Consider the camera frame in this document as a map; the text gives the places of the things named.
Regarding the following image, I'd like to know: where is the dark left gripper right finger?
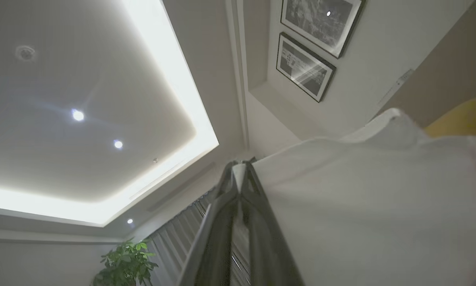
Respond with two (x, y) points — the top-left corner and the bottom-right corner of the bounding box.
(242, 158), (304, 286)

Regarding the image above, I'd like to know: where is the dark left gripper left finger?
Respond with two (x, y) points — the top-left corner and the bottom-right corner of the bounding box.
(177, 160), (243, 286)

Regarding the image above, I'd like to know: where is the red and white jersey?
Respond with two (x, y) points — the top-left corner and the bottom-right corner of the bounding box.
(232, 107), (476, 286)

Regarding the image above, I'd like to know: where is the grey pleated curtain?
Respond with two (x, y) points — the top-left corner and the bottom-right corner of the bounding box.
(145, 187), (254, 286)

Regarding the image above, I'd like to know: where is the green potted plant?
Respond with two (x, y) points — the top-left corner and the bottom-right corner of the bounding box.
(92, 238), (159, 286)

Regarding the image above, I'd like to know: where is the bright ceiling cove light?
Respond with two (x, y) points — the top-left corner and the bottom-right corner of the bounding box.
(0, 0), (220, 228)

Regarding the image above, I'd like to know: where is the small framed grey picture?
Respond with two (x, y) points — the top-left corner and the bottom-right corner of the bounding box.
(276, 33), (337, 103)

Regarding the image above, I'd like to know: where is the large framed grey picture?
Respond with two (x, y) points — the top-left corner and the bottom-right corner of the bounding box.
(281, 0), (366, 59)

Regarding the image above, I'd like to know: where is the yellow cushion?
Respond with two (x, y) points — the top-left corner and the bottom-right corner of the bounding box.
(423, 95), (476, 138)

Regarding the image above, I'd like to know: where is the round ceiling smoke detector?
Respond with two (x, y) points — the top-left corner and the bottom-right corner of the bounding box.
(15, 45), (36, 62)

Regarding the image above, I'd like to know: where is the white wall control panel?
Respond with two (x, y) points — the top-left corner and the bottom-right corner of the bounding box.
(379, 68), (416, 106)

